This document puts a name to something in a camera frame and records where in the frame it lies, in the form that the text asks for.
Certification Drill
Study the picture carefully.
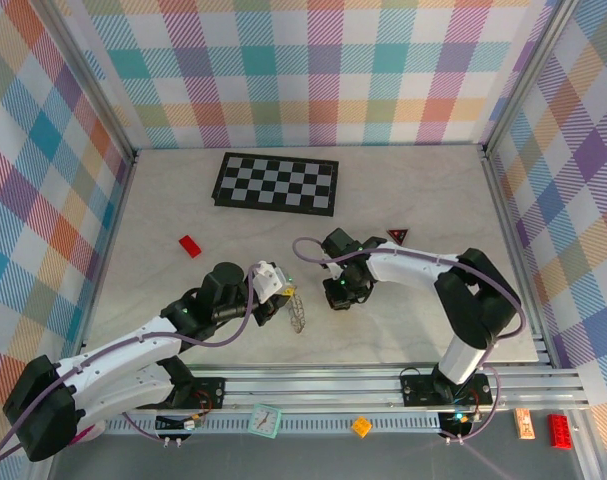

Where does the metal disc with key rings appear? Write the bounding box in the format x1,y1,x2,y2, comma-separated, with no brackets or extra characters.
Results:
284,289,307,336

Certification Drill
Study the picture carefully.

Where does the small red block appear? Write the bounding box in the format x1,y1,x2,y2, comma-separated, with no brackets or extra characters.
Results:
178,234,204,259

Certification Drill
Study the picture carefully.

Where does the teal toy clock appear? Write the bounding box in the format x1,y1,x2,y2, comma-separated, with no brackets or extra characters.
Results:
247,402,283,440

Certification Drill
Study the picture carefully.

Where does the black grey checkerboard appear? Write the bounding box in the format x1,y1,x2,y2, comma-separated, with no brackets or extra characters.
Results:
211,151,340,218

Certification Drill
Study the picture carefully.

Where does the black connector board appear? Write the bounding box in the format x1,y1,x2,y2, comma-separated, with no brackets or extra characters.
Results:
440,410,477,437
155,413,207,434

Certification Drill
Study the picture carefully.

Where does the pink dome button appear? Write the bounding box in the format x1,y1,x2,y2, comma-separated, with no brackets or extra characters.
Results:
71,424,106,445

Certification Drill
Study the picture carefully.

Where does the wooden printed block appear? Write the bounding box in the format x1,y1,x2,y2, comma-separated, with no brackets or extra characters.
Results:
514,407,537,441

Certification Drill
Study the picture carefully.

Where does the red toy brick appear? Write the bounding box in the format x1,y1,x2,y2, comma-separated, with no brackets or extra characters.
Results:
547,413,575,449

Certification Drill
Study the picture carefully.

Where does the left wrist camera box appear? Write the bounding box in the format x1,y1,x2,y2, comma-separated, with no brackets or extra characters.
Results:
252,260,291,301

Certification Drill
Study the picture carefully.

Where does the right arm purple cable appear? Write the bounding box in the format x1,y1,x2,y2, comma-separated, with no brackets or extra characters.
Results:
292,236,527,444

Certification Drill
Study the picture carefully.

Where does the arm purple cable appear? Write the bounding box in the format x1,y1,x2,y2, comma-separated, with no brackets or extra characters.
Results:
0,264,259,461
292,236,527,444

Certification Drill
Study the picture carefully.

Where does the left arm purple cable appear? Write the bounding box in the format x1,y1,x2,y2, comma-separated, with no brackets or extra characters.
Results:
0,264,259,461

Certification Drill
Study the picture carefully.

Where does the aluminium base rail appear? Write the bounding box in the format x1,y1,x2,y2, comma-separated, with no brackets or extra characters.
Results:
42,367,592,416

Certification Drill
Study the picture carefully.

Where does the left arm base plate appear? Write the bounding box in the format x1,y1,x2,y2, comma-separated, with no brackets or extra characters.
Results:
162,375,228,412

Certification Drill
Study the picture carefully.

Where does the slotted cable duct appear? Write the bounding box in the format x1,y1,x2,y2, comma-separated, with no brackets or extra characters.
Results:
100,414,444,434

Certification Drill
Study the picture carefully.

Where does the aluminium side rail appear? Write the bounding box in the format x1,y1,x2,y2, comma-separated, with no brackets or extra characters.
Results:
480,144,557,369
75,149,140,374

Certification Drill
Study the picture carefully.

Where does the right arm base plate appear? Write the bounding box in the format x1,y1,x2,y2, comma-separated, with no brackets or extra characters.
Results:
399,372,494,409

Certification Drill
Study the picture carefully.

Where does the aluminium frame post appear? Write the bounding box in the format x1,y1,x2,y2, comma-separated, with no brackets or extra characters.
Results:
480,0,582,156
45,0,137,164

